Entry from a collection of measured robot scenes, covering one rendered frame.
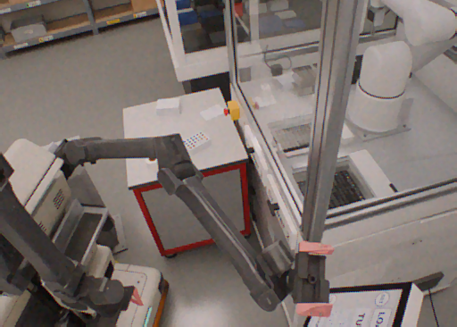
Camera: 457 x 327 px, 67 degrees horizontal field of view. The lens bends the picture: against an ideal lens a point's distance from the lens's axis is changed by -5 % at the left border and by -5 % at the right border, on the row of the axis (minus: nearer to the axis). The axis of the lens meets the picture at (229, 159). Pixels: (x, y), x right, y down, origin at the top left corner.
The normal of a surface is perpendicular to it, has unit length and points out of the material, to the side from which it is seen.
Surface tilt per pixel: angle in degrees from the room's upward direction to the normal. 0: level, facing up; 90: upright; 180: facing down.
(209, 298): 0
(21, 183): 43
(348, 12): 90
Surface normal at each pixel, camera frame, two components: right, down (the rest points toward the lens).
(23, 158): 0.61, -0.47
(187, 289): -0.08, -0.69
